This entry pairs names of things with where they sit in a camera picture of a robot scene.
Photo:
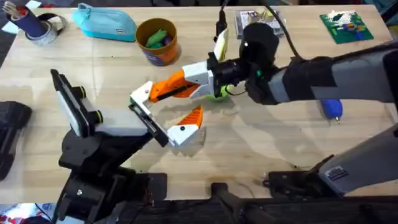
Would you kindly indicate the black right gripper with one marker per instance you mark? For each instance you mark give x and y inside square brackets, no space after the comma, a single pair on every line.
[258,43]

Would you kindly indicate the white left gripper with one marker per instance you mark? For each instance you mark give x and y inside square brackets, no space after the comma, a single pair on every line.
[121,123]

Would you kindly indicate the orange ribbed wedge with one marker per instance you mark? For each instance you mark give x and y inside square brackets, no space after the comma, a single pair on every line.
[163,85]

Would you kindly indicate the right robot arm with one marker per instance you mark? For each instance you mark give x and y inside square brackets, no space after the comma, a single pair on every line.
[357,74]

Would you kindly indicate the small lime green object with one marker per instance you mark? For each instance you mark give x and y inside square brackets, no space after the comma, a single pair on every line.
[221,96]

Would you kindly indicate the pale upright right wrist plate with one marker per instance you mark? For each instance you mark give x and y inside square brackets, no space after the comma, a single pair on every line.
[222,46]

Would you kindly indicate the clear box with blocks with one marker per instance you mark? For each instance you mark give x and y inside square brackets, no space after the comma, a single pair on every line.
[242,18]

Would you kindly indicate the black upright left wrist plate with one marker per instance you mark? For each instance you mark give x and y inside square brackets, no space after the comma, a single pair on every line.
[70,102]

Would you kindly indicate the teal zip bag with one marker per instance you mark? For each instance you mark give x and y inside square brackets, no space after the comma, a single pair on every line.
[105,25]

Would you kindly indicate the grey tape roll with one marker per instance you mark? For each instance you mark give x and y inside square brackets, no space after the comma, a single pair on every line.
[43,40]

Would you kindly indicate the black case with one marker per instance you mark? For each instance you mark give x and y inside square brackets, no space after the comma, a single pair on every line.
[12,124]

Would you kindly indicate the green board with blocks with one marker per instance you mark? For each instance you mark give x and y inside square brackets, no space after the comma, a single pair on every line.
[346,29]

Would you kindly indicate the navy cup with tools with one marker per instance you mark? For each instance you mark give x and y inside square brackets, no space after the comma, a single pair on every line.
[29,23]

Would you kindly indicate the pale paper sheet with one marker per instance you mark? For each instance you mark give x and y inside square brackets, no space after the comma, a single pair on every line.
[11,28]

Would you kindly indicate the black rail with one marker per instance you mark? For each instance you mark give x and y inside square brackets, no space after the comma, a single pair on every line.
[280,211]

